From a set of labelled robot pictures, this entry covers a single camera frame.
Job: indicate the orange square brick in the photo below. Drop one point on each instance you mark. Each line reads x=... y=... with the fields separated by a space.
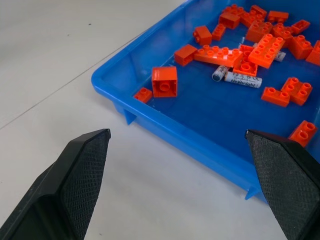
x=164 y=82

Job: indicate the white battery with black print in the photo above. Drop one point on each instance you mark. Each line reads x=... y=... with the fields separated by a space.
x=243 y=80

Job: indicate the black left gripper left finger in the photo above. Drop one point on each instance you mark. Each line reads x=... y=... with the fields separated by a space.
x=75 y=180

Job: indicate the small orange brick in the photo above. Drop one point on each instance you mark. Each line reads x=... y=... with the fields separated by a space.
x=143 y=95

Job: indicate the upside-down orange plastic building brick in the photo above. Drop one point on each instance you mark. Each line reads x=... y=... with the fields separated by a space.
x=246 y=67

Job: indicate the blue plastic tray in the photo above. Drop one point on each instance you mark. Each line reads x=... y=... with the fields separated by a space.
x=212 y=110

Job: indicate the red 2x4 plastic building brick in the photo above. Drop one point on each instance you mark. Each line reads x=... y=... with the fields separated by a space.
x=267 y=50

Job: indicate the red 2x4 toy brick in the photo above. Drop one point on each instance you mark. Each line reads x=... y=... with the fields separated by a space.
x=217 y=54

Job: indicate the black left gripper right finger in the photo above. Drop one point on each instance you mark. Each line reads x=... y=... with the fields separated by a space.
x=282 y=175

